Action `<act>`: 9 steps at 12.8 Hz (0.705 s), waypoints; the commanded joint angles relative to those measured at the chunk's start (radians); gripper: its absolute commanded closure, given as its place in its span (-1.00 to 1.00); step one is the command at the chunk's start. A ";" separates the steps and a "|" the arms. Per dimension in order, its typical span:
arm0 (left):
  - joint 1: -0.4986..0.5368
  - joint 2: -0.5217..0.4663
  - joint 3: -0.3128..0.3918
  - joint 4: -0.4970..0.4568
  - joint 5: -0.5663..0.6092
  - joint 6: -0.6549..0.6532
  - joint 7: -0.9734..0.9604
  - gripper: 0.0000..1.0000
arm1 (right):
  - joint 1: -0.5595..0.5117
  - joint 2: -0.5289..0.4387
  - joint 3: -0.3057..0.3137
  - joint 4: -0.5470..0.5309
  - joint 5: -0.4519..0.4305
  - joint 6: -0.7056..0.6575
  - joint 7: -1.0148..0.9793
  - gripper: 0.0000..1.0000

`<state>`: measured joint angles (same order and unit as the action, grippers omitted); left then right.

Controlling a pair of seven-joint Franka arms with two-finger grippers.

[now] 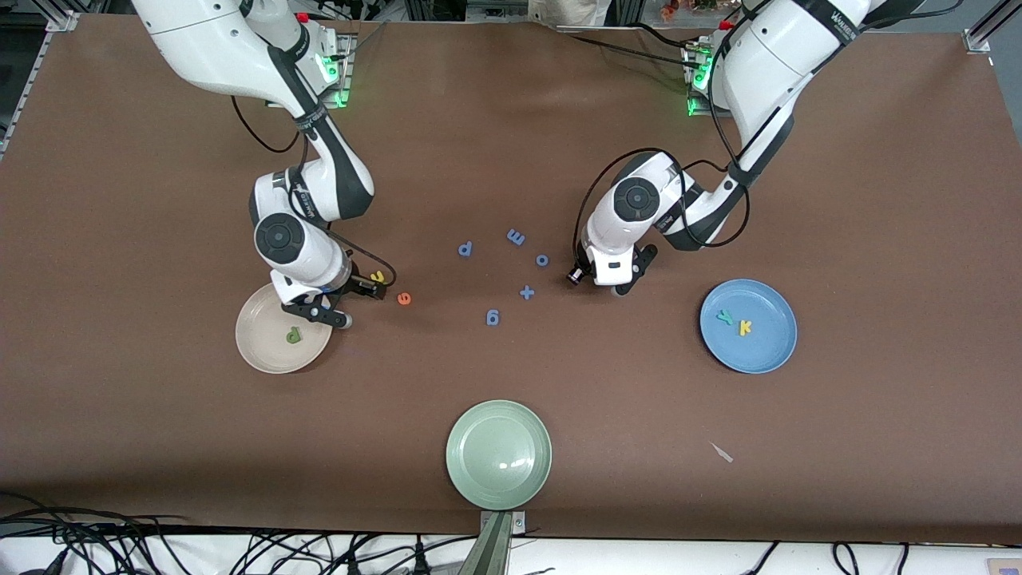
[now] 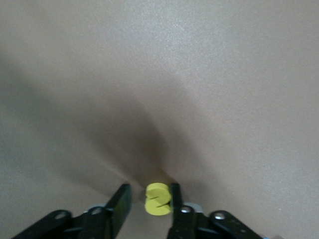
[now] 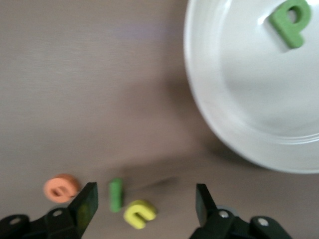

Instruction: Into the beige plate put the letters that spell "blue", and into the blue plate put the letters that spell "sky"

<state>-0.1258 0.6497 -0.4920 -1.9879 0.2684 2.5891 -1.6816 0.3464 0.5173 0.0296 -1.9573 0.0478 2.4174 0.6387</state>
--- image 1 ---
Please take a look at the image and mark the tangled black cables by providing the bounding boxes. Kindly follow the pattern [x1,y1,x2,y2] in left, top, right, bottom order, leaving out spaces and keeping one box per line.
[0,491,480,575]

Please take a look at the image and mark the standing person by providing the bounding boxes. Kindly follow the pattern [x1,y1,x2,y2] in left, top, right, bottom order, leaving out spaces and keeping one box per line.
[529,0,614,26]

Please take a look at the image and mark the pale green plate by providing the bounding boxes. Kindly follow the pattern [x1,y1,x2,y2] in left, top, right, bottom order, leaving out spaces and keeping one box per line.
[446,399,553,511]

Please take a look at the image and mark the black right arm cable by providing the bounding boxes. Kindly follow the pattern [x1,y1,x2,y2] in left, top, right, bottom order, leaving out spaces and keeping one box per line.
[230,94,398,288]

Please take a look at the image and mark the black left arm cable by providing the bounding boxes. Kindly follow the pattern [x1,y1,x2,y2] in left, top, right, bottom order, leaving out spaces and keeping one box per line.
[573,44,751,248]

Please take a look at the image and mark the silver table edge rail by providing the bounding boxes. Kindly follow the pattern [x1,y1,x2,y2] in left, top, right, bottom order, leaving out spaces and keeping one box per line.
[0,32,49,161]

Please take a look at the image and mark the beige plate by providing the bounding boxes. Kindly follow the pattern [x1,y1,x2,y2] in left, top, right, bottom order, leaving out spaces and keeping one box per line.
[235,280,335,375]

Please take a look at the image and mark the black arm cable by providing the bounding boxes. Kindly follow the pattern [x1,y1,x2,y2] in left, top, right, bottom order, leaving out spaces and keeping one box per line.
[573,44,751,248]
[230,94,398,288]

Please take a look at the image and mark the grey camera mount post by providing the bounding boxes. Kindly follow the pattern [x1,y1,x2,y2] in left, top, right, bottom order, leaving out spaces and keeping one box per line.
[459,511,529,575]

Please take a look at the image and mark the blue plate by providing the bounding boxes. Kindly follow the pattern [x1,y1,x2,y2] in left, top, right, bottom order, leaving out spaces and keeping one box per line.
[699,278,798,375]

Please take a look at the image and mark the long black power cable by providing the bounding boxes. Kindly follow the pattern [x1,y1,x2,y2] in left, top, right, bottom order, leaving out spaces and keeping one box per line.
[571,24,703,71]

